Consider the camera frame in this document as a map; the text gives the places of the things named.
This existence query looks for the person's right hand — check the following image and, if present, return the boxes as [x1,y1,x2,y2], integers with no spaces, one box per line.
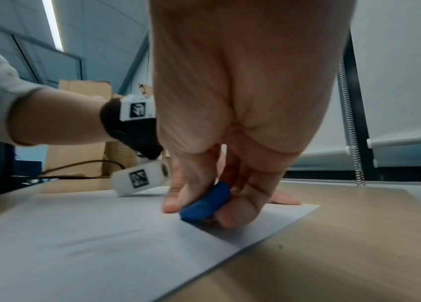
[149,0,358,228]

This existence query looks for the person's left hand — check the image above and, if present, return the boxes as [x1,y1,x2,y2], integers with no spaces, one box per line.
[268,189,303,206]

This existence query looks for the blue eraser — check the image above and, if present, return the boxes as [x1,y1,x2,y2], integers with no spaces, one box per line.
[178,180,231,222]

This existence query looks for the white paper sheet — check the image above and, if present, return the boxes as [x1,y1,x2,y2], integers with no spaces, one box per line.
[0,186,321,302]

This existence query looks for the person's left forearm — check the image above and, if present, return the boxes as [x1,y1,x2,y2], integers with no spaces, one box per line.
[8,88,121,147]

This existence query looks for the narrow white roller blind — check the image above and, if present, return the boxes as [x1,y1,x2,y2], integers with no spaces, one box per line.
[300,80,353,162]

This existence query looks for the wide white roller blind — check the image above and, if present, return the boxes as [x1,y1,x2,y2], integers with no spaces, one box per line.
[350,0,421,149]

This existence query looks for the small cardboard box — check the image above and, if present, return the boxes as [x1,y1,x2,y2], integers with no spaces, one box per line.
[58,79,115,102]

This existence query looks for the large cardboard box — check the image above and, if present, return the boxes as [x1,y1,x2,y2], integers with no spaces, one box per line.
[43,94,168,193]

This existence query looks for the ceiling light strip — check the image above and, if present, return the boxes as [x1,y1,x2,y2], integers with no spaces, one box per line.
[42,0,66,53]

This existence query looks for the metal bead chain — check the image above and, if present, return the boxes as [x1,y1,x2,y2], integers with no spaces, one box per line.
[338,55,366,187]

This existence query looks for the black window frame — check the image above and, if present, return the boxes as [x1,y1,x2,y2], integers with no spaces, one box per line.
[343,26,374,178]

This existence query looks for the black cable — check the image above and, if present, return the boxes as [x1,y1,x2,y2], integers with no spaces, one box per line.
[42,160,122,178]

